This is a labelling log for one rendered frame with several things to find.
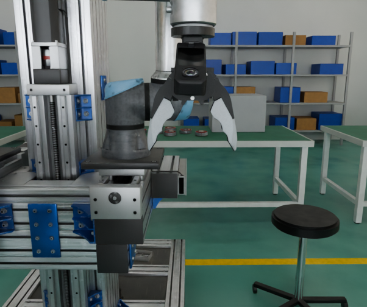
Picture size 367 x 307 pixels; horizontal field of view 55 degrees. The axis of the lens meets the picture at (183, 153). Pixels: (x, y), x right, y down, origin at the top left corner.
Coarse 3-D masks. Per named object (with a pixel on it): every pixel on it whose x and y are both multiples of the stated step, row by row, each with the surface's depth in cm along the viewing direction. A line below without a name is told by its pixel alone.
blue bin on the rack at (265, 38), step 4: (260, 32) 615; (264, 32) 615; (268, 32) 615; (272, 32) 615; (276, 32) 616; (280, 32) 616; (260, 36) 616; (264, 36) 617; (268, 36) 617; (272, 36) 617; (276, 36) 617; (280, 36) 617; (260, 40) 618; (264, 40) 618; (268, 40) 618; (272, 40) 618; (276, 40) 618; (280, 40) 618; (260, 44) 620; (264, 44) 620; (268, 44) 620; (272, 44) 620; (276, 44) 620; (280, 44) 620
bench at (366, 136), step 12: (324, 132) 376; (336, 132) 341; (348, 132) 332; (360, 132) 332; (324, 144) 376; (360, 144) 295; (324, 156) 377; (360, 156) 302; (324, 168) 380; (360, 168) 302; (324, 180) 378; (360, 180) 302; (324, 192) 386; (348, 192) 332; (360, 192) 304; (360, 204) 307; (360, 216) 309
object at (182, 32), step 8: (176, 32) 55; (184, 32) 55; (192, 32) 54; (200, 32) 54; (208, 32) 55; (184, 40) 57; (192, 40) 57; (200, 40) 57; (208, 72) 56; (208, 80) 56; (208, 88) 57; (176, 96) 57; (184, 96) 57; (192, 96) 57; (200, 96) 57; (208, 96) 57
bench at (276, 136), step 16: (144, 128) 358; (176, 128) 358; (192, 128) 358; (208, 128) 358; (272, 128) 358; (160, 144) 289; (176, 144) 289; (192, 144) 290; (208, 144) 290; (224, 144) 290; (240, 144) 290; (256, 144) 290; (272, 144) 291; (288, 144) 291; (304, 144) 291; (304, 160) 297; (304, 176) 300; (288, 192) 333; (304, 192) 304
